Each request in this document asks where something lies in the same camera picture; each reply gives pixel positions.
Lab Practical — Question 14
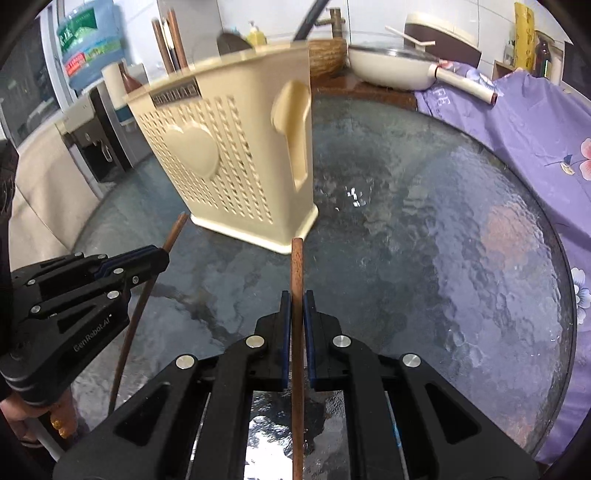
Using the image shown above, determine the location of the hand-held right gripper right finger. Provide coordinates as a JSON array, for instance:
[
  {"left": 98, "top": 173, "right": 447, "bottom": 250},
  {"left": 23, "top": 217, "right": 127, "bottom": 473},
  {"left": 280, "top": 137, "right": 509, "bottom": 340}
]
[{"left": 305, "top": 290, "right": 542, "bottom": 480}]

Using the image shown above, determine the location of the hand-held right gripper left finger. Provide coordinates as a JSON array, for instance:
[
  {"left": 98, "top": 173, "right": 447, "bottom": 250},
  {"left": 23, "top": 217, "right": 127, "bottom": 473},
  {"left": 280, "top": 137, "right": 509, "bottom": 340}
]
[{"left": 53, "top": 290, "right": 293, "bottom": 480}]

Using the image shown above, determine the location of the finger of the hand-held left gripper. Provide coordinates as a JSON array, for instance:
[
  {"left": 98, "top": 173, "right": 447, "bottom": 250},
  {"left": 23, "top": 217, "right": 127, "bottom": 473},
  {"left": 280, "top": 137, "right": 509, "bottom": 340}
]
[
  {"left": 29, "top": 250, "right": 171, "bottom": 320},
  {"left": 11, "top": 246, "right": 160, "bottom": 297}
]

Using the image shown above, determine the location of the thin brown chopstick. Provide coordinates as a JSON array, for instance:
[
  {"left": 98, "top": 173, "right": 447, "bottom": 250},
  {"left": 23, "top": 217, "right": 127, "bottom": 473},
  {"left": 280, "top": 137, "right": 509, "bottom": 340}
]
[{"left": 111, "top": 212, "right": 189, "bottom": 416}]

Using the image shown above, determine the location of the brown wooden chopstick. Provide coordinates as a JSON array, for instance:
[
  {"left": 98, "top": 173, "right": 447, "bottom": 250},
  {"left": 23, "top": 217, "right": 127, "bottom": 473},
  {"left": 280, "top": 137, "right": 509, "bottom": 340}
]
[
  {"left": 291, "top": 237, "right": 305, "bottom": 480},
  {"left": 152, "top": 18, "right": 175, "bottom": 75},
  {"left": 166, "top": 8, "right": 189, "bottom": 70}
]

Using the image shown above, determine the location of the beige plastic utensil holder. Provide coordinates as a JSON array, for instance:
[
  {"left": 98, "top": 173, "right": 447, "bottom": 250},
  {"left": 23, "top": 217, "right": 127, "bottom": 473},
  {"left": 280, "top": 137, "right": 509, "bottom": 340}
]
[{"left": 126, "top": 39, "right": 320, "bottom": 254}]

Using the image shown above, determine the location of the reddish brown wooden utensil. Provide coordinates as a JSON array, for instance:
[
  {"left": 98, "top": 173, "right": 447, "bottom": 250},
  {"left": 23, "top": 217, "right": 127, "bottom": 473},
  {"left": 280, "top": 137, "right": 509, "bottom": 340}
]
[{"left": 117, "top": 59, "right": 145, "bottom": 96}]

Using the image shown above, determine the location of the black chopstick with yellow tip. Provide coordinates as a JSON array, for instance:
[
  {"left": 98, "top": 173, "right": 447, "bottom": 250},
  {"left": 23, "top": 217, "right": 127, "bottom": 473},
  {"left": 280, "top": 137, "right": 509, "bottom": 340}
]
[{"left": 161, "top": 17, "right": 182, "bottom": 72}]

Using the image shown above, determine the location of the person's left hand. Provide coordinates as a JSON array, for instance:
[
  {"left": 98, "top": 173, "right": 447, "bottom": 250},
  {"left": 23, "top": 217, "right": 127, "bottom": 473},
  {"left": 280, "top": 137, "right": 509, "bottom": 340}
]
[{"left": 0, "top": 389, "right": 78, "bottom": 444}]

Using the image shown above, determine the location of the beige cloth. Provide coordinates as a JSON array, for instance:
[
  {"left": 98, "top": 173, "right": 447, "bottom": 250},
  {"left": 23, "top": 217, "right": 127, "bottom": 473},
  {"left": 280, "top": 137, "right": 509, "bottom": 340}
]
[{"left": 9, "top": 124, "right": 100, "bottom": 259}]

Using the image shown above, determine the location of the water dispenser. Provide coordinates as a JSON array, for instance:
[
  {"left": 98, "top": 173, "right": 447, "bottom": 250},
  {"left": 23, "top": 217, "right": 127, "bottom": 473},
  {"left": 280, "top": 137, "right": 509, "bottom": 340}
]
[{"left": 55, "top": 85, "right": 153, "bottom": 199}]

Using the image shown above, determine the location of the white paper roll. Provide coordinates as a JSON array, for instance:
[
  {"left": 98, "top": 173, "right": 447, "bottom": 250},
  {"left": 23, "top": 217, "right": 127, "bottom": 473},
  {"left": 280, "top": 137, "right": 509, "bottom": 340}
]
[{"left": 102, "top": 62, "right": 125, "bottom": 109}]

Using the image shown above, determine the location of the blue water bottle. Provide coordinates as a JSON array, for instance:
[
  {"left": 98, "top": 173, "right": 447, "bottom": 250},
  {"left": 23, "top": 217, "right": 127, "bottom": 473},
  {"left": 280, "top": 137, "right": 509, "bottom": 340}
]
[{"left": 55, "top": 0, "right": 126, "bottom": 90}]

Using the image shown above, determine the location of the wooden side table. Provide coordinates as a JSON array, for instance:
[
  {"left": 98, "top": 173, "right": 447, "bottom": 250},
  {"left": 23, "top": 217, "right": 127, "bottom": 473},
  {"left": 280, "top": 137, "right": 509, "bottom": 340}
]
[{"left": 311, "top": 74, "right": 419, "bottom": 112}]

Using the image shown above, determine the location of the yellow soap bottle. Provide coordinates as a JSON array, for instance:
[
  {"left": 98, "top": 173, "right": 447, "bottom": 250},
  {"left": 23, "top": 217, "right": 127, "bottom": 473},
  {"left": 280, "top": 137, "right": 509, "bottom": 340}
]
[{"left": 245, "top": 21, "right": 267, "bottom": 47}]

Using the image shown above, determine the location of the brown woven basin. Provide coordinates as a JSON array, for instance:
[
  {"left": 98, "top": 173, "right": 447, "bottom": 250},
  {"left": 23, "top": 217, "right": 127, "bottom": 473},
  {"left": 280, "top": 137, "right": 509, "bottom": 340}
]
[{"left": 307, "top": 38, "right": 348, "bottom": 78}]

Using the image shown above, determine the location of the white pan with glass lid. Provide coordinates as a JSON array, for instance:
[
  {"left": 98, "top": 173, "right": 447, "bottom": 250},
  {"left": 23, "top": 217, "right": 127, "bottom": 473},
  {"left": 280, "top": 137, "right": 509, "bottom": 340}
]
[{"left": 347, "top": 39, "right": 499, "bottom": 106}]

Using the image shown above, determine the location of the purple floral cloth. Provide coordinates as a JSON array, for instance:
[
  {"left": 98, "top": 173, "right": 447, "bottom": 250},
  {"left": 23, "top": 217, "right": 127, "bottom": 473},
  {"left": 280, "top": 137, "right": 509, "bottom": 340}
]
[{"left": 413, "top": 62, "right": 591, "bottom": 467}]

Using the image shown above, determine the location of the wooden faucet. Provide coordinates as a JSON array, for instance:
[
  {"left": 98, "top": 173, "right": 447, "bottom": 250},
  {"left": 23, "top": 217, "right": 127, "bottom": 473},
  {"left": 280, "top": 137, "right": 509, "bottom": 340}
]
[{"left": 315, "top": 7, "right": 347, "bottom": 38}]

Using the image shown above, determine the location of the brown and cream rice cooker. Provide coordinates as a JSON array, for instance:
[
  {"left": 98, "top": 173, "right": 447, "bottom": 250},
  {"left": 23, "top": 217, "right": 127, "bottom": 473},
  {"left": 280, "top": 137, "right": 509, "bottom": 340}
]
[{"left": 385, "top": 13, "right": 483, "bottom": 70}]

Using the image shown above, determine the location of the brown glass bottle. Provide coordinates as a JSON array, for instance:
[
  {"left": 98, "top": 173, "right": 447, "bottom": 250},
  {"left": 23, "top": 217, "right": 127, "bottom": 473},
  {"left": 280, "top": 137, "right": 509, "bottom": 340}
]
[{"left": 536, "top": 39, "right": 552, "bottom": 79}]

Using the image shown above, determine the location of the yellow box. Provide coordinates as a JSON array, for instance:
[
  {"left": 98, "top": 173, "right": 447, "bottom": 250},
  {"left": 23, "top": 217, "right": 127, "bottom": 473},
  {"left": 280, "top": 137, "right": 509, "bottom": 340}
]
[{"left": 514, "top": 2, "right": 536, "bottom": 71}]

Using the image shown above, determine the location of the white microwave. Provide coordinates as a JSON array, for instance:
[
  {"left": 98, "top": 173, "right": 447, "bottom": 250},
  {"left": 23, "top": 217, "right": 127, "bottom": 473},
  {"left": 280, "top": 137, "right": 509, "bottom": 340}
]
[{"left": 561, "top": 41, "right": 591, "bottom": 93}]

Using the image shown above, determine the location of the black utensil handle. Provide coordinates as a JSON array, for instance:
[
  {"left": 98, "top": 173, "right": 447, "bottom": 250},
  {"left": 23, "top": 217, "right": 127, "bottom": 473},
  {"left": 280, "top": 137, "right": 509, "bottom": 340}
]
[{"left": 294, "top": 0, "right": 329, "bottom": 41}]

